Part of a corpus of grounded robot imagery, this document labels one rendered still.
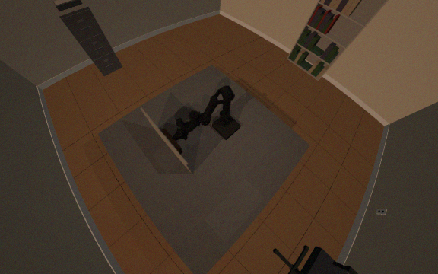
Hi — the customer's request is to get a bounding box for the tan flat rectangular board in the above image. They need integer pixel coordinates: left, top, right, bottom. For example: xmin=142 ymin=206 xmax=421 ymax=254
xmin=140 ymin=108 xmax=194 ymax=174

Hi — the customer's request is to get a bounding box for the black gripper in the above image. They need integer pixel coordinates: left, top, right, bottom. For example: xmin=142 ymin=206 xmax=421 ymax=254
xmin=171 ymin=122 xmax=194 ymax=141

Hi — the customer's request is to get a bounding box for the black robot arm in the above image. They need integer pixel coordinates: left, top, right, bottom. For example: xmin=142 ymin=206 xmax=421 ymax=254
xmin=189 ymin=86 xmax=235 ymax=128

